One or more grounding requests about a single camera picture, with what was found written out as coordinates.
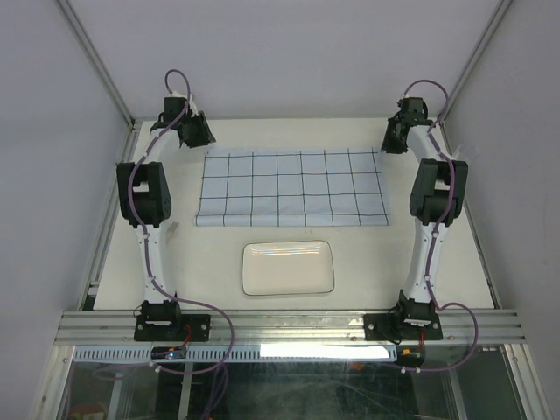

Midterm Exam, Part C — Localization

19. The blue checkered cloth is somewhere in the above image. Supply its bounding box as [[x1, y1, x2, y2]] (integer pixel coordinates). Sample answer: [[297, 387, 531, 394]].
[[194, 148, 391, 228]]

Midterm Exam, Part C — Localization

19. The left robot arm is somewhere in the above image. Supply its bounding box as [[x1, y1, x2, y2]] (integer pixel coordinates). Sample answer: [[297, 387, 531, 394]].
[[116, 93, 215, 340]]

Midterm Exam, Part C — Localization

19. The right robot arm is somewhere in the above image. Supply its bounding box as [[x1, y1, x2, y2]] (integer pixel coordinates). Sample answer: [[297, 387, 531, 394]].
[[381, 97, 469, 339]]

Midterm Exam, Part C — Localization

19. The white rectangular plate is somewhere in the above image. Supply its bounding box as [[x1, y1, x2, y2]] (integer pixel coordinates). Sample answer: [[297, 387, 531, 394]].
[[241, 241, 335, 297]]

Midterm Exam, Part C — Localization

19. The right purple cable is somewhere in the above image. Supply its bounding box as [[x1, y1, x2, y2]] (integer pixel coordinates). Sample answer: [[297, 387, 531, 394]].
[[402, 79, 478, 374]]

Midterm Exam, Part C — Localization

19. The purple cable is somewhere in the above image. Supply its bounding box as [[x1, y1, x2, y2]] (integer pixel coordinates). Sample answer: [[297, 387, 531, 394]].
[[91, 68, 236, 420], [402, 79, 478, 374]]

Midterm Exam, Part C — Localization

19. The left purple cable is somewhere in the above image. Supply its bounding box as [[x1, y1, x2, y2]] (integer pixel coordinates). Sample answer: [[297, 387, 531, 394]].
[[91, 68, 236, 420]]

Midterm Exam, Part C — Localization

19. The left aluminium frame post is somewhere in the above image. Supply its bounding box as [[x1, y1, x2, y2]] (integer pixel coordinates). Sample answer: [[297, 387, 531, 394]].
[[53, 0, 136, 128]]

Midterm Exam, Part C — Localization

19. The aluminium frame post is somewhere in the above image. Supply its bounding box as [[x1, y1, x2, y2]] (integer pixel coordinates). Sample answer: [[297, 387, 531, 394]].
[[53, 0, 136, 128], [442, 0, 515, 121]]

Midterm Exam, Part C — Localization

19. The right aluminium frame post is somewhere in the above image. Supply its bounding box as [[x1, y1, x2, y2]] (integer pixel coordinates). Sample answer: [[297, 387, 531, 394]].
[[442, 0, 515, 121]]

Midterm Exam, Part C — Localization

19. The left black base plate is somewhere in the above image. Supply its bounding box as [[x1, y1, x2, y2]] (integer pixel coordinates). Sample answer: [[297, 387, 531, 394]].
[[134, 314, 211, 343]]

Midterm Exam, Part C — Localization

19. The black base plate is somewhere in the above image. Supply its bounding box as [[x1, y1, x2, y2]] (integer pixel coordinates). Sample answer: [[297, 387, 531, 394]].
[[134, 314, 211, 343], [363, 313, 443, 344]]

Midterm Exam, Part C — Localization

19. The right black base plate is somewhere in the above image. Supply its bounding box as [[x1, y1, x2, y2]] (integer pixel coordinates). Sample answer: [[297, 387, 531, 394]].
[[363, 313, 443, 344]]

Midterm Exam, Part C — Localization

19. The white slotted cable duct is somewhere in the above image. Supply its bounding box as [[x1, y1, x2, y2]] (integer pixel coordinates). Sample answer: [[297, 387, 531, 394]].
[[74, 343, 397, 364]]

